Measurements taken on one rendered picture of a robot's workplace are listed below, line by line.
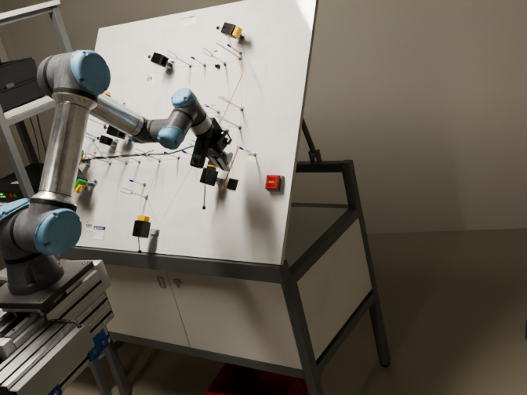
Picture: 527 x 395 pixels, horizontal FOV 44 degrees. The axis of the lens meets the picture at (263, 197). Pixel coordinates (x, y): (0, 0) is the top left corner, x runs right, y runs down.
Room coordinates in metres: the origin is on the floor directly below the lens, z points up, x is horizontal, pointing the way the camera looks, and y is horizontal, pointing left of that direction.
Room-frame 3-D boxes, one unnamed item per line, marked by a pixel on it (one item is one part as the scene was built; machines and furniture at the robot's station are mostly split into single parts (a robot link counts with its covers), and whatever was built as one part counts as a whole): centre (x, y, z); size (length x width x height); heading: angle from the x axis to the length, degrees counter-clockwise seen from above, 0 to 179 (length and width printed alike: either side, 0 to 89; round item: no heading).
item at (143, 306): (2.53, 0.66, 0.60); 0.55 x 0.02 x 0.39; 52
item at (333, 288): (2.60, 0.26, 0.60); 1.17 x 0.58 x 0.40; 52
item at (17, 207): (1.65, 0.66, 1.33); 0.13 x 0.12 x 0.14; 52
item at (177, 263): (2.35, 0.46, 0.83); 1.18 x 0.05 x 0.06; 52
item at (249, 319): (2.19, 0.23, 0.60); 0.55 x 0.03 x 0.39; 52
